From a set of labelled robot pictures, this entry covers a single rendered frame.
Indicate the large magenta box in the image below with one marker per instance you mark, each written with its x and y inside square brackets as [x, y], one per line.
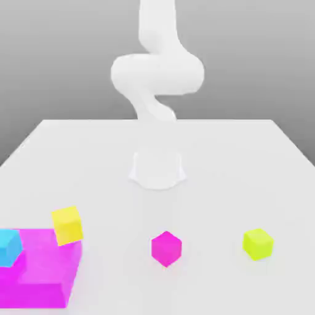
[44, 278]

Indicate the small yellow cube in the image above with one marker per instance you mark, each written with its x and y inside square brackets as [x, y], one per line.
[67, 226]

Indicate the small blue cube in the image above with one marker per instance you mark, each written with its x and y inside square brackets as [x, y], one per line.
[8, 248]

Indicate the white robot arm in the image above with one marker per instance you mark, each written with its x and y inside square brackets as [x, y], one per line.
[157, 73]

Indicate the small lime cube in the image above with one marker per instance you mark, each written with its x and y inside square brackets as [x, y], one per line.
[258, 244]

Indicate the small magenta cube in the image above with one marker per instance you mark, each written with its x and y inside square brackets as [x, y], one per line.
[166, 249]

